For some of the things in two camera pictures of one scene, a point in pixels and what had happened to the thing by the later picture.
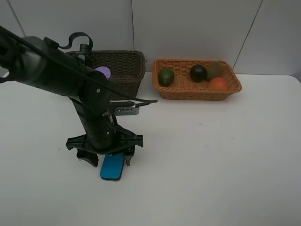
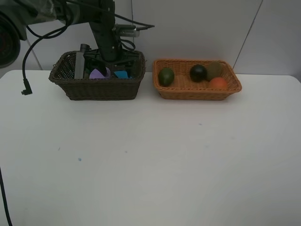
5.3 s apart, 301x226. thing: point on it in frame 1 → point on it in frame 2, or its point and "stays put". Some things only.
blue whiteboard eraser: (112, 166) → (122, 75)
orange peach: (218, 83) stays put
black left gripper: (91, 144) → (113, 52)
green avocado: (166, 76) stays put
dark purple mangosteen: (198, 73) stays put
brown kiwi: (213, 69) stays put
